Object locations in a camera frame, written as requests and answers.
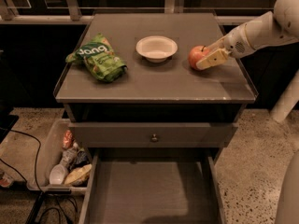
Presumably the red apple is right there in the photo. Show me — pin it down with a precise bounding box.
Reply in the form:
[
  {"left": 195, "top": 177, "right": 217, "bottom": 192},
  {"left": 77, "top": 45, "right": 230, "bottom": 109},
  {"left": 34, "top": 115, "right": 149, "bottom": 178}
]
[{"left": 188, "top": 46, "right": 209, "bottom": 70}]

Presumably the red snack packet in bin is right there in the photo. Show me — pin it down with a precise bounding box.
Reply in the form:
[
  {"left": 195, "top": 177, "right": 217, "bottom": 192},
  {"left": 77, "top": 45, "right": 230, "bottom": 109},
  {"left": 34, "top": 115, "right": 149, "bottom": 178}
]
[{"left": 63, "top": 130, "right": 74, "bottom": 149}]

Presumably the clear plastic storage bin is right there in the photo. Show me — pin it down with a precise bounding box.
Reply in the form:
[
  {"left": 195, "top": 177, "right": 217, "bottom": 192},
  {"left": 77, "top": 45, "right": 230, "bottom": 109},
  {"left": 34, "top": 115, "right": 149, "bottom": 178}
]
[{"left": 27, "top": 119, "right": 87, "bottom": 195}]

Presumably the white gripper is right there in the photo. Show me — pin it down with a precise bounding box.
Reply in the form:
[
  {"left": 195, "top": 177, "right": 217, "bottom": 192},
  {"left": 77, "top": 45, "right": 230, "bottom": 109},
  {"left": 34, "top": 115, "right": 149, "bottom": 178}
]
[{"left": 195, "top": 24, "right": 249, "bottom": 70}]

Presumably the open middle drawer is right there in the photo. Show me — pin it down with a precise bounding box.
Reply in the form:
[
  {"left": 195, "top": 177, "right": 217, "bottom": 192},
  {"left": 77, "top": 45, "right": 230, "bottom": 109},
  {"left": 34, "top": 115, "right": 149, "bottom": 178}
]
[{"left": 78, "top": 148, "right": 227, "bottom": 224}]

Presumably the white cup in bin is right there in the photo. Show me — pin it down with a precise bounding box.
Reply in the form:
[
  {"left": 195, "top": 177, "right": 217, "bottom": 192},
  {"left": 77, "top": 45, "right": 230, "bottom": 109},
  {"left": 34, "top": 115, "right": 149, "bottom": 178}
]
[{"left": 50, "top": 164, "right": 68, "bottom": 185}]

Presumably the grey drawer cabinet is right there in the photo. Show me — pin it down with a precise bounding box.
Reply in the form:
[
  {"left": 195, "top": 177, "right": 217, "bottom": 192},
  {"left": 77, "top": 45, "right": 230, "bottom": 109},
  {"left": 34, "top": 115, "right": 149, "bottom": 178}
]
[{"left": 52, "top": 12, "right": 259, "bottom": 156}]

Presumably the white paper bowl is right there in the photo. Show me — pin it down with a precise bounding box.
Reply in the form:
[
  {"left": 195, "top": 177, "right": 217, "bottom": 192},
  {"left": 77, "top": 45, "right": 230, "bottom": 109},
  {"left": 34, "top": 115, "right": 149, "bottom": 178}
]
[{"left": 135, "top": 35, "right": 178, "bottom": 63}]

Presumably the black cable on floor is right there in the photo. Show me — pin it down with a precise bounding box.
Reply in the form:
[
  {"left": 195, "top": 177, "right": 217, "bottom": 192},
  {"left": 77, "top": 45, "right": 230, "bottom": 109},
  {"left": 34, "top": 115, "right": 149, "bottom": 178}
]
[{"left": 0, "top": 128, "right": 78, "bottom": 224}]

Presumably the closed top drawer with knob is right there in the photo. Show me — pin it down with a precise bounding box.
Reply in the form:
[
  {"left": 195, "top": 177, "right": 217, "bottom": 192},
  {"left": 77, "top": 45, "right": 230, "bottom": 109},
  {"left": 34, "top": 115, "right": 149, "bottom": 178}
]
[{"left": 69, "top": 122, "right": 237, "bottom": 148}]

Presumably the yellow snack bag in bin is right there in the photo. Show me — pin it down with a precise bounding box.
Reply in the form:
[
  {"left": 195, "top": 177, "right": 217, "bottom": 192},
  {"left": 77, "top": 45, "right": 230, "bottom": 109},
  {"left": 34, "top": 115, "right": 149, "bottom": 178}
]
[{"left": 64, "top": 164, "right": 93, "bottom": 186}]

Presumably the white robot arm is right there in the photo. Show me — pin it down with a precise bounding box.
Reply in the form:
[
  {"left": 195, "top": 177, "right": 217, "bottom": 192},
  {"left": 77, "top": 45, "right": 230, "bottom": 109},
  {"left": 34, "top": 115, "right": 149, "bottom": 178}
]
[{"left": 194, "top": 0, "right": 299, "bottom": 224}]

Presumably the metal window railing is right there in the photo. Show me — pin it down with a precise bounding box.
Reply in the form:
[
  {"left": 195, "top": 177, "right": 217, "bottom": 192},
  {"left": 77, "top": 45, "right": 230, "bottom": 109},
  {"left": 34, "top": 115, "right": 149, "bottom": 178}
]
[{"left": 0, "top": 0, "right": 276, "bottom": 23}]

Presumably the white cylindrical post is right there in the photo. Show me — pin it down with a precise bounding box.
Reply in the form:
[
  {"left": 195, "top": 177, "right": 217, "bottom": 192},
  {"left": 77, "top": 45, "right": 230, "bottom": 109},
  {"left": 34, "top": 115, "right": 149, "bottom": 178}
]
[{"left": 270, "top": 70, "right": 299, "bottom": 122}]

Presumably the green chip bag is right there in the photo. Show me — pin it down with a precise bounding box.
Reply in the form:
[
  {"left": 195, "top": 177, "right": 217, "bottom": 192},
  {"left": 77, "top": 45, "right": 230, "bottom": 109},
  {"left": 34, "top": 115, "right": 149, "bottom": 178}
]
[{"left": 65, "top": 34, "right": 127, "bottom": 83}]

